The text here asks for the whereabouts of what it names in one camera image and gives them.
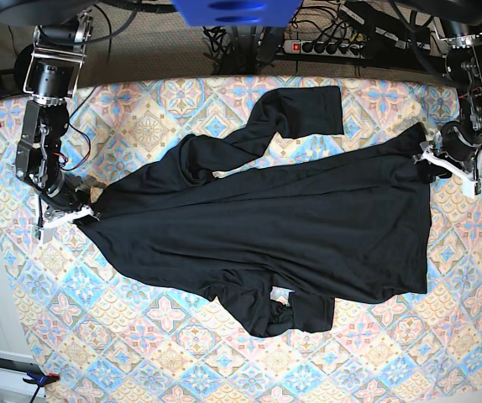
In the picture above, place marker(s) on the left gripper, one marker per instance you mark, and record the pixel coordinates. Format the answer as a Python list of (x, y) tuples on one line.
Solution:
[(453, 150)]

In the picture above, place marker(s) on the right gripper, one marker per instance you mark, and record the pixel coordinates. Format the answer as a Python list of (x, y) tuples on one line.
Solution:
[(67, 200)]

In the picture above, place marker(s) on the black t-shirt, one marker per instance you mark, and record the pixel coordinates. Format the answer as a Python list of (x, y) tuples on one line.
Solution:
[(275, 246)]

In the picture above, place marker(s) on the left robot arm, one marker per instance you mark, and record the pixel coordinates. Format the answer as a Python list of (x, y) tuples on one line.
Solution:
[(460, 27)]

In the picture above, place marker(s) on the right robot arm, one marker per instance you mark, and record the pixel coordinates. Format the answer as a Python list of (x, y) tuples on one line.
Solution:
[(48, 72)]

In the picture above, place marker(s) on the patterned tablecloth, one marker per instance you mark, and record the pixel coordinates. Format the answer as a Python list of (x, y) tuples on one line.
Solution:
[(112, 339)]

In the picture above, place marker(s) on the black round stool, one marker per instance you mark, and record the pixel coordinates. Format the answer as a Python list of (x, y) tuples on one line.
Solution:
[(21, 66)]

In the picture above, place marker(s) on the white power strip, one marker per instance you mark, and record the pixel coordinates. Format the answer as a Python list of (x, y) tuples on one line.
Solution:
[(339, 48)]

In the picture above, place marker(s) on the white floor box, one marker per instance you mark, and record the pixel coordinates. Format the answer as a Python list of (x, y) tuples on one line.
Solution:
[(13, 368)]

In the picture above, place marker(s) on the blue clamp bottom left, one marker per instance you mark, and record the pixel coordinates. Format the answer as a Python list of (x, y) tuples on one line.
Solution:
[(35, 378)]

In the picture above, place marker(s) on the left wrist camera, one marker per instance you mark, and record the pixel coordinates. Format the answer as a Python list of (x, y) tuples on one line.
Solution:
[(472, 189)]

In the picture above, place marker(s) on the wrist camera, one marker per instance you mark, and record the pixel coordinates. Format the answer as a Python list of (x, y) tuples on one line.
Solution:
[(43, 235), (472, 189)]

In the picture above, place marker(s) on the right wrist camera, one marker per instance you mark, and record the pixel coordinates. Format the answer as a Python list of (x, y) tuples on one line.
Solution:
[(43, 235)]

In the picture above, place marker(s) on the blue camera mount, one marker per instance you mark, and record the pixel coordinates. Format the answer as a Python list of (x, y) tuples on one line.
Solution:
[(208, 13)]

